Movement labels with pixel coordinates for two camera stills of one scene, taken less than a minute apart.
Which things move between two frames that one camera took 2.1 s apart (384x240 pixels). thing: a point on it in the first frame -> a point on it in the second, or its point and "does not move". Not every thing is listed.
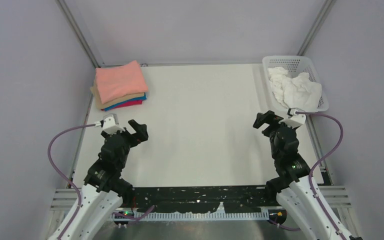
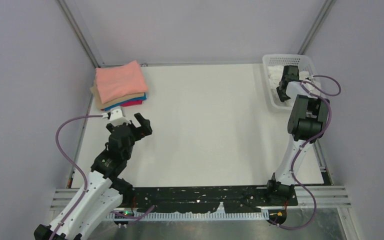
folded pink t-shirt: [115, 83] does not move
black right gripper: [269, 118] -> [282, 97]
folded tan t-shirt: [99, 105] does not move
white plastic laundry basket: [295, 65] does not move
